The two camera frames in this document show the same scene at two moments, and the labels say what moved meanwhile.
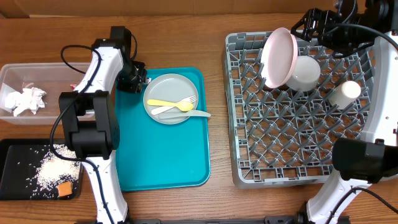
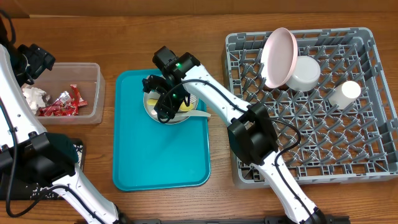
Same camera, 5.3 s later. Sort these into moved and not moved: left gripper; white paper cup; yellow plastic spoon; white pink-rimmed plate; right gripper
Moved: right gripper; left gripper
Not moved: yellow plastic spoon; white paper cup; white pink-rimmed plate
